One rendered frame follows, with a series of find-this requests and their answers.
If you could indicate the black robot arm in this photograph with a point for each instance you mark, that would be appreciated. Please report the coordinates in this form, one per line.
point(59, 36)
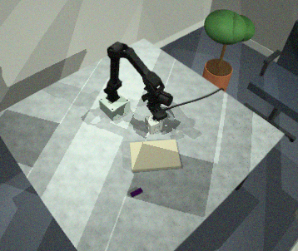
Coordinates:
point(150, 78)

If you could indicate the small purple block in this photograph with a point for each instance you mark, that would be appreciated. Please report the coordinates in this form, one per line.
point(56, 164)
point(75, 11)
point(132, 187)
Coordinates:
point(135, 192)

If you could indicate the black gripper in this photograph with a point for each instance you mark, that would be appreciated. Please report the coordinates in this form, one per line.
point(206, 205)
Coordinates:
point(153, 107)

